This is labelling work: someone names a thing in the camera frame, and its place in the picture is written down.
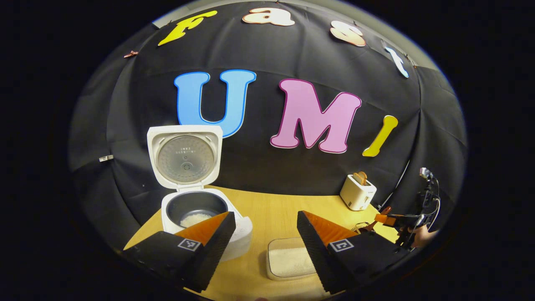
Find black backdrop cloth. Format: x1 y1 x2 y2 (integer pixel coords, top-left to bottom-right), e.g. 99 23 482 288
69 0 468 251

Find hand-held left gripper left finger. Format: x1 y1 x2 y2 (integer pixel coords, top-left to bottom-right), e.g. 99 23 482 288
121 212 237 293

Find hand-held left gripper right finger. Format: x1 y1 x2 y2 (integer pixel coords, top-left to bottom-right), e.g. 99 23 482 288
297 210 412 294

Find clear plastic rice box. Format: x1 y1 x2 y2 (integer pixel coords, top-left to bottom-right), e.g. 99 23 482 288
266 237 318 281

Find white toaster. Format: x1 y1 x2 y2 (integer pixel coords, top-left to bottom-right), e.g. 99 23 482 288
340 171 377 211

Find white rice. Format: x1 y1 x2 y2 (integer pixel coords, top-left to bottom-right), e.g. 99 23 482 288
269 247 316 277
180 213 213 227

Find white rice cooker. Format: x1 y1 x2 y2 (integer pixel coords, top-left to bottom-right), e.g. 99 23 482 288
147 125 253 262

